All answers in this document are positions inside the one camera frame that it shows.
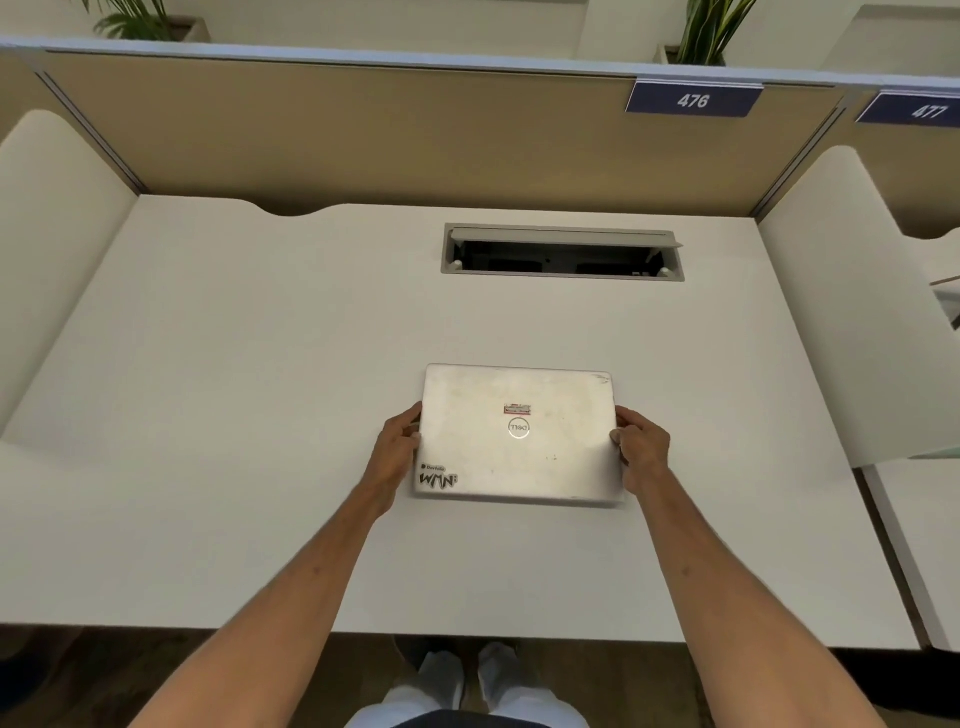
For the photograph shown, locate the person's right forearm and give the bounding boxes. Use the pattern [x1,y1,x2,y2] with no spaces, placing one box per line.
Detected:
[634,472,888,728]

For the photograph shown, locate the person's left hand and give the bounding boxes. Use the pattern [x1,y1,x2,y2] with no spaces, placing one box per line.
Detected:
[363,402,424,516]

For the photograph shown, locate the beige desk partition panel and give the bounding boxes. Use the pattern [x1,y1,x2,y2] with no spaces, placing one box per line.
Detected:
[0,46,960,219]

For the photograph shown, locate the grey desk cable box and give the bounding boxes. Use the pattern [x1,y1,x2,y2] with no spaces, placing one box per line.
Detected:
[441,222,686,283]

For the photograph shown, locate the person's right hand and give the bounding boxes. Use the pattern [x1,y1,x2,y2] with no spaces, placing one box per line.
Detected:
[609,406,672,498]

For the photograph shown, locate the green potted plant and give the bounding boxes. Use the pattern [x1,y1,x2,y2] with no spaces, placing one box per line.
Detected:
[75,0,211,43]
[656,0,760,67]

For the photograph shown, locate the silver laptop with stickers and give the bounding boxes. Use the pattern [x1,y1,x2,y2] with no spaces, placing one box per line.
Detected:
[412,363,627,506]

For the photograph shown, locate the person's left forearm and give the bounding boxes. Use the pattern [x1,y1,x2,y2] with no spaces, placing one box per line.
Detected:
[127,480,391,728]

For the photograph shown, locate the person's white shoe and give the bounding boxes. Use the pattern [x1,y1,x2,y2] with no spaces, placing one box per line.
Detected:
[417,649,466,711]
[477,642,526,712]

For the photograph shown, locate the person's white trousers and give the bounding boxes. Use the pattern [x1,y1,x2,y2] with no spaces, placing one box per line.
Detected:
[345,684,573,728]

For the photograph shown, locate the white curved side divider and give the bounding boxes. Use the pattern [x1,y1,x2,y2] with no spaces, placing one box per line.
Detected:
[0,109,141,436]
[757,145,960,469]

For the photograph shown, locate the blue desk number sign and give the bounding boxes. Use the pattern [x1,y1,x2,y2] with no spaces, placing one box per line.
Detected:
[855,91,960,129]
[625,78,765,119]

